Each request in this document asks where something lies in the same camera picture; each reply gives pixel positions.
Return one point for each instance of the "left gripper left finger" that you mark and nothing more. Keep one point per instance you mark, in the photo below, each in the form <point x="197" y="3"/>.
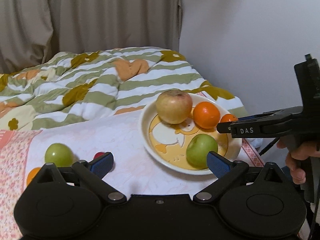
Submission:
<point x="91" y="177"/>

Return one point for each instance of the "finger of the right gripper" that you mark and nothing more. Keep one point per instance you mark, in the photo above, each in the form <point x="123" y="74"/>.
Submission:
<point x="278" y="113"/>
<point x="265" y="127"/>

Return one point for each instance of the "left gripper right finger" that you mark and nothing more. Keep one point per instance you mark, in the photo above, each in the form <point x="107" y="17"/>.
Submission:
<point x="228" y="173"/>

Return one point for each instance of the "red cherry tomato back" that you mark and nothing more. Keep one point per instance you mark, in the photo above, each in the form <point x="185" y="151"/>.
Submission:
<point x="97" y="155"/>

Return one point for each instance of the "green apple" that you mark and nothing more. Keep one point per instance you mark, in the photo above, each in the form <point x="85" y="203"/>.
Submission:
<point x="198" y="149"/>
<point x="59" y="154"/>

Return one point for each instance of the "small mandarin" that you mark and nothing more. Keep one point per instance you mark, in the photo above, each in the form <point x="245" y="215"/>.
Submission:
<point x="228" y="118"/>

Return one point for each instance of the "large orange back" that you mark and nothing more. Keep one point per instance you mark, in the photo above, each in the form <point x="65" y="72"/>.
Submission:
<point x="32" y="174"/>

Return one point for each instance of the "large orange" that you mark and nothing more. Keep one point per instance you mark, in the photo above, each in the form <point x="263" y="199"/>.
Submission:
<point x="206" y="115"/>
<point x="32" y="174"/>

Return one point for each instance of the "large orange front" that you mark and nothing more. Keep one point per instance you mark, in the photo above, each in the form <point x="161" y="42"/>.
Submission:
<point x="206" y="115"/>

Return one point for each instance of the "large red-yellow apple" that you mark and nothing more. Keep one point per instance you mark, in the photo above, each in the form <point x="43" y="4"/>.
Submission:
<point x="174" y="106"/>

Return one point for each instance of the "person's right hand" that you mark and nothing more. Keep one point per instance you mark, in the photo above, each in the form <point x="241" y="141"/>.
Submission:
<point x="293" y="158"/>

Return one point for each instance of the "white plastic bag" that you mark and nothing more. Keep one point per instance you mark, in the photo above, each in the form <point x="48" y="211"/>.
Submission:
<point x="255" y="142"/>

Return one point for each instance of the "cream plate with cartoon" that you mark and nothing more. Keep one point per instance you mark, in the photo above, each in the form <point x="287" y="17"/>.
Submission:
<point x="167" y="144"/>

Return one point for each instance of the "green striped floral duvet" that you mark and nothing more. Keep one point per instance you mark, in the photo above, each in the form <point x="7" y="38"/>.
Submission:
<point x="72" y="88"/>

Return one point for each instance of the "beige curtains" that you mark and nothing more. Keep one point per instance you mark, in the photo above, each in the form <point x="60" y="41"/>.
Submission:
<point x="33" y="31"/>

